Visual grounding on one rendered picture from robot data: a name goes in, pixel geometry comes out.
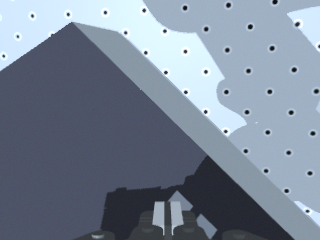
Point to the grey perforated base plate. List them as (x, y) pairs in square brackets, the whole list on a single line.
[(251, 67)]

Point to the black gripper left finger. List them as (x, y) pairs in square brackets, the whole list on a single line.
[(153, 225)]

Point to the white lab instrument with lid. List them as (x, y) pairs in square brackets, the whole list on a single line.
[(92, 135)]

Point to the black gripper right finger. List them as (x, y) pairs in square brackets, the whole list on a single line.
[(182, 225)]

